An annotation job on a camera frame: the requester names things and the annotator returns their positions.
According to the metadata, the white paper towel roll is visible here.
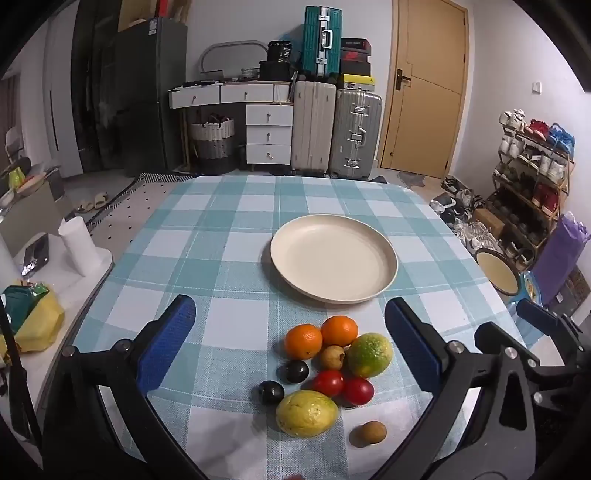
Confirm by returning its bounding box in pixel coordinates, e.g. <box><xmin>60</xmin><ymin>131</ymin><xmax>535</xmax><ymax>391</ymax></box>
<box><xmin>58</xmin><ymin>217</ymin><xmax>100</xmax><ymax>278</ymax></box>

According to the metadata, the black case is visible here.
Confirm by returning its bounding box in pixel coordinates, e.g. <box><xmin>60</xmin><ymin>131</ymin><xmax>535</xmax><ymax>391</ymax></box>
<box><xmin>259</xmin><ymin>61</ymin><xmax>296</xmax><ymax>82</ymax></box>

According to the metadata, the brown rimmed bowl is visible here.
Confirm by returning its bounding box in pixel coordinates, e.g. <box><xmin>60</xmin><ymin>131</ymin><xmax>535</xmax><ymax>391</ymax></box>
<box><xmin>475</xmin><ymin>248</ymin><xmax>522</xmax><ymax>296</ymax></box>

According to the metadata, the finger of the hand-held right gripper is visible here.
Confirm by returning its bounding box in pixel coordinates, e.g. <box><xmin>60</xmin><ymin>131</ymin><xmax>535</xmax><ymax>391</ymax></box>
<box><xmin>475</xmin><ymin>322</ymin><xmax>541</xmax><ymax>365</ymax></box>
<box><xmin>516</xmin><ymin>299</ymin><xmax>591</xmax><ymax>358</ymax></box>

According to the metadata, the dark grey fridge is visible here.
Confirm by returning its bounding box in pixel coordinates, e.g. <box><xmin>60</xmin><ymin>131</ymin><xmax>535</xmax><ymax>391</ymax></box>
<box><xmin>115</xmin><ymin>21</ymin><xmax>188</xmax><ymax>175</ymax></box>

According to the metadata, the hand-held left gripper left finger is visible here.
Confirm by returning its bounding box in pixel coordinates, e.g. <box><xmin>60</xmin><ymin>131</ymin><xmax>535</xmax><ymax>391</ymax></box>
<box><xmin>44</xmin><ymin>294</ymin><xmax>208</xmax><ymax>480</ymax></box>

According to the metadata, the wooden shoe rack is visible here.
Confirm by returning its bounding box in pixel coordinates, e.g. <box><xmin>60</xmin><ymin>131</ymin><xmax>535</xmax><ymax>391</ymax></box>
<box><xmin>489</xmin><ymin>111</ymin><xmax>575</xmax><ymax>273</ymax></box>

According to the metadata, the wicker bowl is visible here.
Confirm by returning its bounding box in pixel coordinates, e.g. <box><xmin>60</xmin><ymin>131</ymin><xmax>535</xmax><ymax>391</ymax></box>
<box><xmin>11</xmin><ymin>173</ymin><xmax>52</xmax><ymax>197</ymax></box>

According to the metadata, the yellow black shoe box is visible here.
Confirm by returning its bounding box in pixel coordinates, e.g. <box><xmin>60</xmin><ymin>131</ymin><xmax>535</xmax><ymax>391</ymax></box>
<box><xmin>337</xmin><ymin>74</ymin><xmax>376</xmax><ymax>90</ymax></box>

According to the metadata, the wooden door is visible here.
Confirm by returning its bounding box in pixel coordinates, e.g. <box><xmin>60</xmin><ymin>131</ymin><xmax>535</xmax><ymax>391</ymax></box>
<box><xmin>379</xmin><ymin>0</ymin><xmax>469</xmax><ymax>180</ymax></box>

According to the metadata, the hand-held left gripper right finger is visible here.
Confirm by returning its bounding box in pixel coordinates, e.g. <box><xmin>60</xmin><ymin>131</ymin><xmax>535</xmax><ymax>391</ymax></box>
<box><xmin>369</xmin><ymin>298</ymin><xmax>536</xmax><ymax>480</ymax></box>

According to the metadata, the teal checked tablecloth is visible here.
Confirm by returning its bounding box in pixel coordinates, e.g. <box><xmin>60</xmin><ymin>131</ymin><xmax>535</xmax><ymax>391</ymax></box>
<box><xmin>25</xmin><ymin>174</ymin><xmax>536</xmax><ymax>480</ymax></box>

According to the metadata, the flat cardboard box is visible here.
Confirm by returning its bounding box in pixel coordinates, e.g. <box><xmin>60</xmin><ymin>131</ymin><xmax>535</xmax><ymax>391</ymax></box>
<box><xmin>117</xmin><ymin>0</ymin><xmax>158</xmax><ymax>32</ymax></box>

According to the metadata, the pile of loose sneakers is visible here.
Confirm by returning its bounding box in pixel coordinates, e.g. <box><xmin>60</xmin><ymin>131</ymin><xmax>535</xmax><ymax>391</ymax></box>
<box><xmin>429</xmin><ymin>175</ymin><xmax>499</xmax><ymax>252</ymax></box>

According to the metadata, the yellow bag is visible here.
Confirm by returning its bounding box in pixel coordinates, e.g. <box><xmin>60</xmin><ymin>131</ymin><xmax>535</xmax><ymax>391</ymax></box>
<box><xmin>0</xmin><ymin>291</ymin><xmax>65</xmax><ymax>354</ymax></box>

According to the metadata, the oval mirror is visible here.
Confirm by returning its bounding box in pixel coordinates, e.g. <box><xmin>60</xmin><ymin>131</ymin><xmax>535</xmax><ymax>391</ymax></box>
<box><xmin>199</xmin><ymin>41</ymin><xmax>264</xmax><ymax>77</ymax></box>

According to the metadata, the small brown longan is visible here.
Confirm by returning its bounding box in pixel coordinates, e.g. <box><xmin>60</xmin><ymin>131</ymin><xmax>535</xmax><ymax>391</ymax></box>
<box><xmin>321</xmin><ymin>345</ymin><xmax>345</xmax><ymax>371</ymax></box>

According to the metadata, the cream round plate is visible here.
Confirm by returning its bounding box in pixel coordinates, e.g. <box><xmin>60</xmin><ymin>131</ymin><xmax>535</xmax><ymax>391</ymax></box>
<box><xmin>270</xmin><ymin>215</ymin><xmax>399</xmax><ymax>304</ymax></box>

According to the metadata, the red tomato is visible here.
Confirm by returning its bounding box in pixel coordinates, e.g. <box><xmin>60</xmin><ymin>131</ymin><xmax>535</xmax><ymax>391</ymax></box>
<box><xmin>311</xmin><ymin>369</ymin><xmax>345</xmax><ymax>398</ymax></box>
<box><xmin>341</xmin><ymin>377</ymin><xmax>375</xmax><ymax>407</ymax></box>

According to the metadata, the purple bag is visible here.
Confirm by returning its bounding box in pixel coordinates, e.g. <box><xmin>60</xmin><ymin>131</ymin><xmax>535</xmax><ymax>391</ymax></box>
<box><xmin>531</xmin><ymin>212</ymin><xmax>591</xmax><ymax>305</ymax></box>

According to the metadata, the black cable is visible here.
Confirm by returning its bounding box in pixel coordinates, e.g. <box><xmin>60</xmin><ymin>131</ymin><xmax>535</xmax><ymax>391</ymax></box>
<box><xmin>0</xmin><ymin>300</ymin><xmax>43</xmax><ymax>446</ymax></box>

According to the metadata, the small cardboard box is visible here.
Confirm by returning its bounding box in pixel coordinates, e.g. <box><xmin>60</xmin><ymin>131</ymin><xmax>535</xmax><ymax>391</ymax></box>
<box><xmin>473</xmin><ymin>209</ymin><xmax>505</xmax><ymax>236</ymax></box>

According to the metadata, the grey low cabinet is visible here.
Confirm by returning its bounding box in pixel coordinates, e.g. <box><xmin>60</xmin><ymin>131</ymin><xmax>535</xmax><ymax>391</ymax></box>
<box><xmin>0</xmin><ymin>168</ymin><xmax>68</xmax><ymax>241</ymax></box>

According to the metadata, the white wardrobe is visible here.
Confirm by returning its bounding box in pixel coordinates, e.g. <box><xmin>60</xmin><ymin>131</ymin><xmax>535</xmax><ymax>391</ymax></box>
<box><xmin>44</xmin><ymin>28</ymin><xmax>85</xmax><ymax>178</ymax></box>

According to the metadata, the woven laundry basket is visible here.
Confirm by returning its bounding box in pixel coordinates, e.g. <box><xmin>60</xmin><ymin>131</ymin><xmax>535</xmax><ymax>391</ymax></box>
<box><xmin>190</xmin><ymin>117</ymin><xmax>235</xmax><ymax>160</ymax></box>

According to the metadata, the orange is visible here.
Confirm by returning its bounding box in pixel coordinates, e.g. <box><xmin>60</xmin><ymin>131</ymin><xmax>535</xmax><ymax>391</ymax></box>
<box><xmin>321</xmin><ymin>315</ymin><xmax>359</xmax><ymax>348</ymax></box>
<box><xmin>284</xmin><ymin>324</ymin><xmax>323</xmax><ymax>361</ymax></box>

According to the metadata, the teal suitcase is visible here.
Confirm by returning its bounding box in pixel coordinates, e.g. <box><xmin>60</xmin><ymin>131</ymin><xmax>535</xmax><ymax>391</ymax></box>
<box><xmin>302</xmin><ymin>6</ymin><xmax>342</xmax><ymax>78</ymax></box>

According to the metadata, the white dresser with drawers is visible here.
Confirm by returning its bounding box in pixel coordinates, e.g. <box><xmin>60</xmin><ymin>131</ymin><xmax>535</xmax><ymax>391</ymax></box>
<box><xmin>168</xmin><ymin>80</ymin><xmax>294</xmax><ymax>166</ymax></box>

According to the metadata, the green packet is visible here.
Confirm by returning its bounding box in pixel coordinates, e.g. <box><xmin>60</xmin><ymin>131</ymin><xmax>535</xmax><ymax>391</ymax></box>
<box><xmin>2</xmin><ymin>282</ymin><xmax>51</xmax><ymax>333</ymax></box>

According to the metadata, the green mandarin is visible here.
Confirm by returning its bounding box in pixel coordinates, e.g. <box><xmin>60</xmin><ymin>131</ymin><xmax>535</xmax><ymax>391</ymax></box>
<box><xmin>347</xmin><ymin>333</ymin><xmax>394</xmax><ymax>379</ymax></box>

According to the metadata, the dark purple plum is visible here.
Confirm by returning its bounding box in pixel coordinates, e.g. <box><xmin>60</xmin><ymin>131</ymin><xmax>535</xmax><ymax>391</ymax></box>
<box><xmin>257</xmin><ymin>381</ymin><xmax>284</xmax><ymax>407</ymax></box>
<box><xmin>283</xmin><ymin>360</ymin><xmax>310</xmax><ymax>385</ymax></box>

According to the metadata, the yellow guava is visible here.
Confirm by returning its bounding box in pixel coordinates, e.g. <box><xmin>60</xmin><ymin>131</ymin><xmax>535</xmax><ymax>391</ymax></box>
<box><xmin>276</xmin><ymin>390</ymin><xmax>339</xmax><ymax>438</ymax></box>

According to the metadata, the silver suitcase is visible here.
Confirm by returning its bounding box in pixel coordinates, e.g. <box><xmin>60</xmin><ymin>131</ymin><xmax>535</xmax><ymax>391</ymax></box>
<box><xmin>329</xmin><ymin>89</ymin><xmax>383</xmax><ymax>180</ymax></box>

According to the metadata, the white side table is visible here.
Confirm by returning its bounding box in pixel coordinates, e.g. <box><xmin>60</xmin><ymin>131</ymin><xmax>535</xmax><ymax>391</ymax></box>
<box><xmin>0</xmin><ymin>249</ymin><xmax>115</xmax><ymax>416</ymax></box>

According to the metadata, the olive brown kiwi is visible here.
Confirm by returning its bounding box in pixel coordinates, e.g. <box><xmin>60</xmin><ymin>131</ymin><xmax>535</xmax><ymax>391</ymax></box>
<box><xmin>348</xmin><ymin>421</ymin><xmax>387</xmax><ymax>448</ymax></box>

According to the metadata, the dark glass wardrobe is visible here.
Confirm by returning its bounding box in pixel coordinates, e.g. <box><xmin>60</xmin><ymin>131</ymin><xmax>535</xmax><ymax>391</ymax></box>
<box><xmin>71</xmin><ymin>0</ymin><xmax>121</xmax><ymax>171</ymax></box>

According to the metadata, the dotted patterned rug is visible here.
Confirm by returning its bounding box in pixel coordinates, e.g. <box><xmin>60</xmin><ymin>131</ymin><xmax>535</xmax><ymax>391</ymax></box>
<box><xmin>88</xmin><ymin>173</ymin><xmax>195</xmax><ymax>259</ymax></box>

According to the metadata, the beige suitcase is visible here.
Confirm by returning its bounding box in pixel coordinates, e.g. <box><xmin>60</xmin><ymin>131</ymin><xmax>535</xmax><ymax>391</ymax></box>
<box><xmin>292</xmin><ymin>80</ymin><xmax>337</xmax><ymax>175</ymax></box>

